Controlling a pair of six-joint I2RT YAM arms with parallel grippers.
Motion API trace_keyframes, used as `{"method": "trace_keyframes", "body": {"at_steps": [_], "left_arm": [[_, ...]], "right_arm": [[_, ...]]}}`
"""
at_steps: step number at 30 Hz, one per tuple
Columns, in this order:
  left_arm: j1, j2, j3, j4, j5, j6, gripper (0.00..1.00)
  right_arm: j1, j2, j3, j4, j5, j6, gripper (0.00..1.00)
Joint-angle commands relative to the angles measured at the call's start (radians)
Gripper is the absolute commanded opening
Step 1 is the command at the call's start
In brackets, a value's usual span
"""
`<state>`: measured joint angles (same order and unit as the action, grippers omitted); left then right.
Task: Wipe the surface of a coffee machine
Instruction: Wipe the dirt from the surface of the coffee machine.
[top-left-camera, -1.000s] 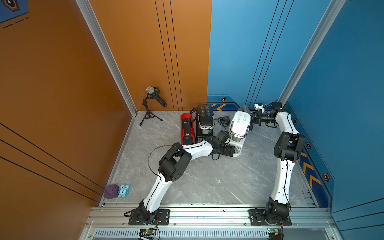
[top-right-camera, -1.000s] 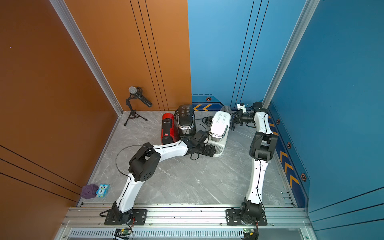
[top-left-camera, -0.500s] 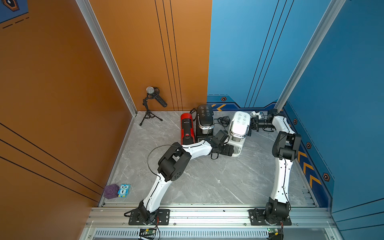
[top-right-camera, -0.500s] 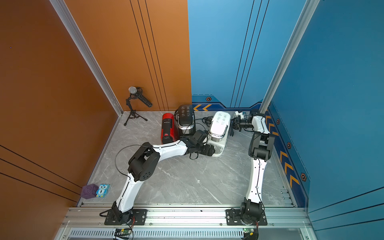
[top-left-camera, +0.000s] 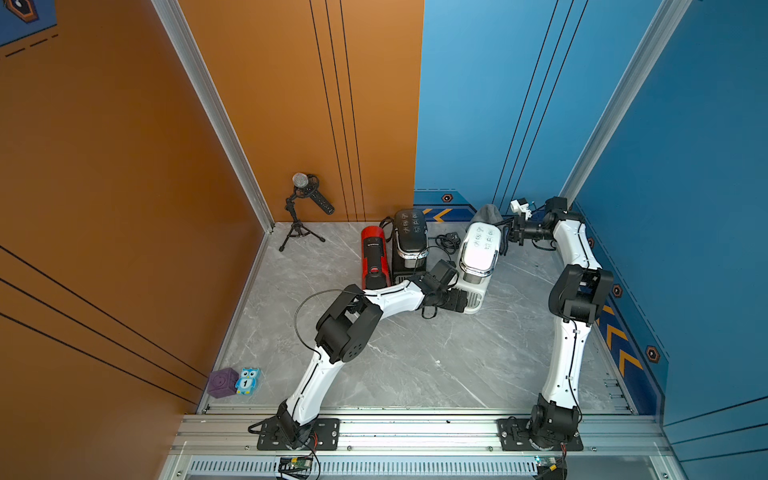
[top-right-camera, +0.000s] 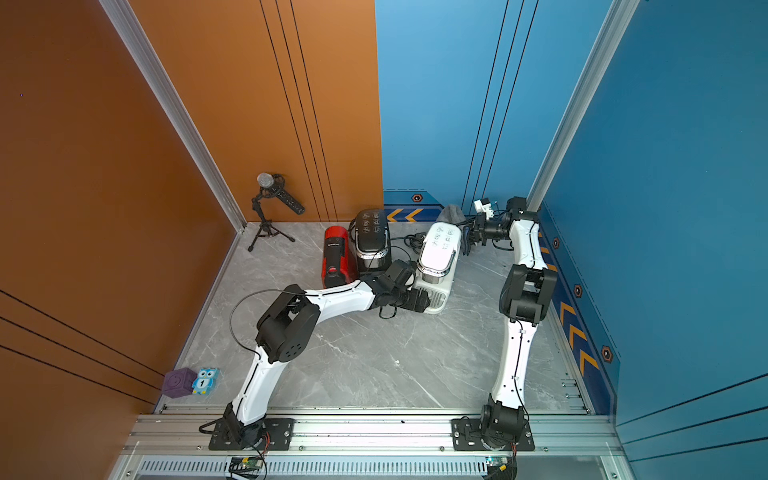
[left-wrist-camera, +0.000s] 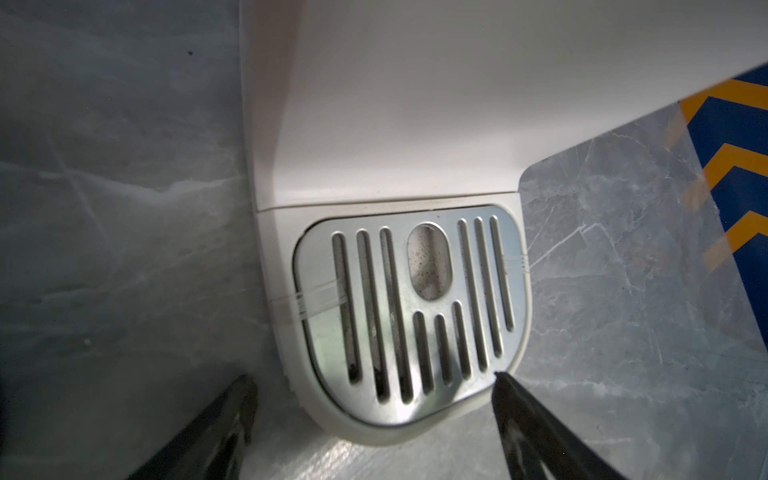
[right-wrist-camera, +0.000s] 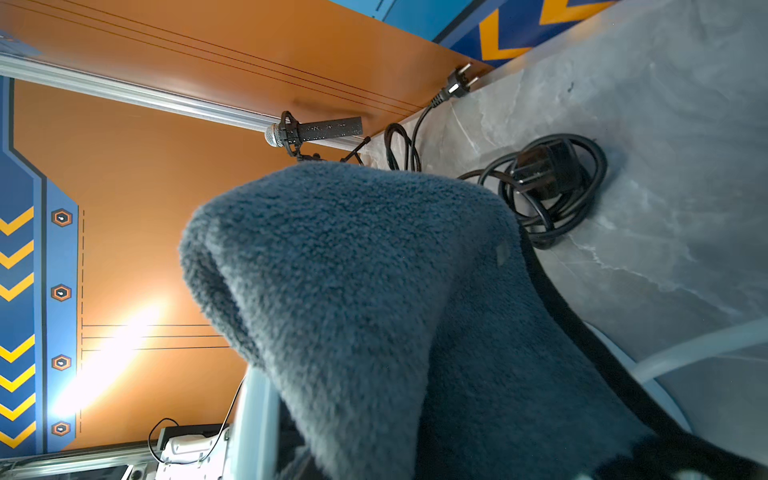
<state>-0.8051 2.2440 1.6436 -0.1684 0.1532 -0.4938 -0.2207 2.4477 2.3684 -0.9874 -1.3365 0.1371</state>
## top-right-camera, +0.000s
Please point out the circuit board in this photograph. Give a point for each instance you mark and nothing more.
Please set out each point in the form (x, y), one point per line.
(506, 470)
(250, 467)

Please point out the right circuit board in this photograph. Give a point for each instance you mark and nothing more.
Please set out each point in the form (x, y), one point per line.
(506, 470)

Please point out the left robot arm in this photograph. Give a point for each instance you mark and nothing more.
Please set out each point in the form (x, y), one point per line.
(287, 325)

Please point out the grey microfibre cloth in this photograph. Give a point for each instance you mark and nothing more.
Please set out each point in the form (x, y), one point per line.
(451, 214)

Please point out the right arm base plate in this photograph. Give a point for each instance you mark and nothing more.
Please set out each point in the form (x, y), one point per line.
(468, 435)

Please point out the left circuit board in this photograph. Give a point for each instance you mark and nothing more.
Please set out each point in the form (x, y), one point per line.
(250, 467)

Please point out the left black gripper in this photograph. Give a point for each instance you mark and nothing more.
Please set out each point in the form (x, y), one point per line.
(413, 304)

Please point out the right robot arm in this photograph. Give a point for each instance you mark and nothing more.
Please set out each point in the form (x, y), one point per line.
(524, 301)

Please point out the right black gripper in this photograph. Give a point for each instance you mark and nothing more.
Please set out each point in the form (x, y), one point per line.
(479, 229)

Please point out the purple toy cube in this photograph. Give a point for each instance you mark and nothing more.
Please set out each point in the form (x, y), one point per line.
(179, 383)

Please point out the red capsule coffee machine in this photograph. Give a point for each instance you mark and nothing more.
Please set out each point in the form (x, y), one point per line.
(339, 266)

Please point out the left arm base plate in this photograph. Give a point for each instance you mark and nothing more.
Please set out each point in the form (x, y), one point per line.
(269, 434)

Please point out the black coffee machine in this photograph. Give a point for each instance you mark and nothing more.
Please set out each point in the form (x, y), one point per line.
(370, 236)

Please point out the white coffee machine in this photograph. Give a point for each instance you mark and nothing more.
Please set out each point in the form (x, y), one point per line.
(437, 263)

